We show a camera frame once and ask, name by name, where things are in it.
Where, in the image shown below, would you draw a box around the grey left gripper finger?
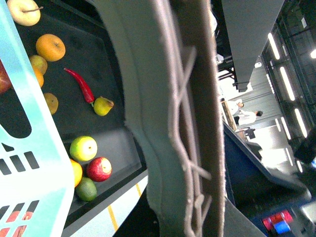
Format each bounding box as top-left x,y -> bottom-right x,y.
94,0 -> 225,237

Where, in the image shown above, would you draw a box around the light teal plastic basket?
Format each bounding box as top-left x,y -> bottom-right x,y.
0,1 -> 74,237

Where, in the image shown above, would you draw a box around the yellow lemon near tray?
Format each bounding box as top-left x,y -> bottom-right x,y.
43,93 -> 59,115

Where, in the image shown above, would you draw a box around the yellow-green pear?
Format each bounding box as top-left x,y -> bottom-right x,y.
93,96 -> 114,116

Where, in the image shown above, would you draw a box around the red chili pepper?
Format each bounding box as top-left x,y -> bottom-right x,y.
64,68 -> 95,105

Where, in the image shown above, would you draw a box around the yellow-orange round pear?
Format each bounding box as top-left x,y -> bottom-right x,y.
36,34 -> 66,62

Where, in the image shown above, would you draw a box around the small yellow-green fruit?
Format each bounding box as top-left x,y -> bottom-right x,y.
29,55 -> 48,75

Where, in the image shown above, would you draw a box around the bright green apple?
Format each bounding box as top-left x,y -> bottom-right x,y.
70,136 -> 98,161

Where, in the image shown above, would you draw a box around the large orange fruit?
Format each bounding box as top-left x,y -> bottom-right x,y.
33,67 -> 44,87

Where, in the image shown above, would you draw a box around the red apple front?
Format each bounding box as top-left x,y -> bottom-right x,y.
86,157 -> 113,182

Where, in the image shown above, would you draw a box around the cream round pear with stem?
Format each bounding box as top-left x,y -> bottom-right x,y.
6,0 -> 43,27

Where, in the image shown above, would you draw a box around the big orange front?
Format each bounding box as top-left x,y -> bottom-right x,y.
70,159 -> 83,187

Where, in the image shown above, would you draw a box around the green avocado front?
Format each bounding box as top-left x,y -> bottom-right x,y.
75,177 -> 97,202

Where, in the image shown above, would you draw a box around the red yellow apple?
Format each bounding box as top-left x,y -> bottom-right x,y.
0,61 -> 12,94

